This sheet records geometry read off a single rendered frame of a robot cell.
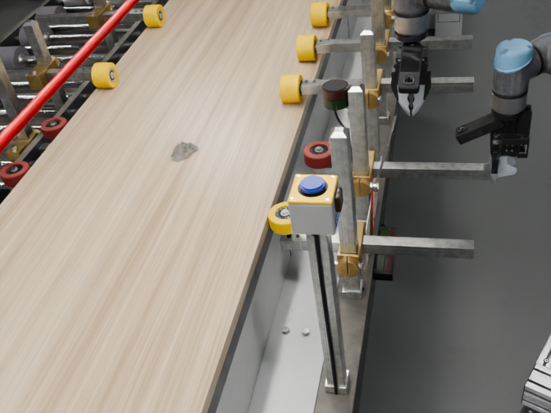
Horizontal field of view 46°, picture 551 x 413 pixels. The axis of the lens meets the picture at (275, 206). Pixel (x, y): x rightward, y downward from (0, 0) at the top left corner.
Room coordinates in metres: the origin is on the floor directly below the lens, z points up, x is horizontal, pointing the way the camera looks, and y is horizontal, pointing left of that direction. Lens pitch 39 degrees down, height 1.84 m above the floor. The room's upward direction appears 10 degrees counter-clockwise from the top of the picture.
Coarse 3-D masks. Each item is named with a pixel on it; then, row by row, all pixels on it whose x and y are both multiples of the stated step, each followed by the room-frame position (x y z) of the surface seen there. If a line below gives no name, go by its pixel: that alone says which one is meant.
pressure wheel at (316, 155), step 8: (312, 144) 1.38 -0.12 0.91; (320, 144) 1.37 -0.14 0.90; (328, 144) 1.36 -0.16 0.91; (304, 152) 1.35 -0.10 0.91; (312, 152) 1.34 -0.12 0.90; (320, 152) 1.34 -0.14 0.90; (328, 152) 1.33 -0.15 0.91; (304, 160) 1.35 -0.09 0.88; (312, 160) 1.32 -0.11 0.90; (320, 160) 1.31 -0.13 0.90; (328, 160) 1.32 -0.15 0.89; (320, 168) 1.31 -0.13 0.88
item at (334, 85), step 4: (332, 80) 1.32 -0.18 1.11; (336, 80) 1.31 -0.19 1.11; (340, 80) 1.31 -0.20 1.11; (324, 84) 1.30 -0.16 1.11; (328, 84) 1.30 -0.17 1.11; (332, 84) 1.30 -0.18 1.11; (336, 84) 1.29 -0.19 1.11; (340, 84) 1.29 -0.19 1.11; (344, 84) 1.29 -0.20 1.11; (324, 88) 1.29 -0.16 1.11; (328, 88) 1.28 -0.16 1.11; (332, 88) 1.28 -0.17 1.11; (336, 88) 1.28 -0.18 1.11; (340, 88) 1.27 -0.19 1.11; (328, 100) 1.28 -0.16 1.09; (340, 100) 1.27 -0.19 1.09; (344, 108) 1.27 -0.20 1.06; (336, 112) 1.29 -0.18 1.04; (348, 112) 1.27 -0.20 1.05; (336, 116) 1.29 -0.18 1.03; (348, 116) 1.27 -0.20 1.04; (340, 124) 1.29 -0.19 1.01; (352, 156) 1.28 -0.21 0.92; (352, 160) 1.28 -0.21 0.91
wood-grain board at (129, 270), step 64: (192, 0) 2.55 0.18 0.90; (256, 0) 2.43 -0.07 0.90; (320, 0) 2.32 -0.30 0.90; (128, 64) 2.06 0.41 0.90; (192, 64) 1.98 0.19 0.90; (256, 64) 1.90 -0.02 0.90; (320, 64) 1.83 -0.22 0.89; (64, 128) 1.70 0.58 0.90; (128, 128) 1.64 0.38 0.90; (192, 128) 1.57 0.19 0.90; (256, 128) 1.51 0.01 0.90; (64, 192) 1.37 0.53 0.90; (128, 192) 1.32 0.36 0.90; (192, 192) 1.27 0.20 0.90; (256, 192) 1.23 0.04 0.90; (0, 256) 1.16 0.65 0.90; (64, 256) 1.12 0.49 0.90; (128, 256) 1.08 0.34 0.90; (192, 256) 1.04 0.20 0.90; (256, 256) 1.02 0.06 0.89; (0, 320) 0.95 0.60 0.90; (64, 320) 0.92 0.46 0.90; (128, 320) 0.89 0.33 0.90; (192, 320) 0.86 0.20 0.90; (0, 384) 0.78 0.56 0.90; (64, 384) 0.76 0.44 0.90; (128, 384) 0.73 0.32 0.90; (192, 384) 0.71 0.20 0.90
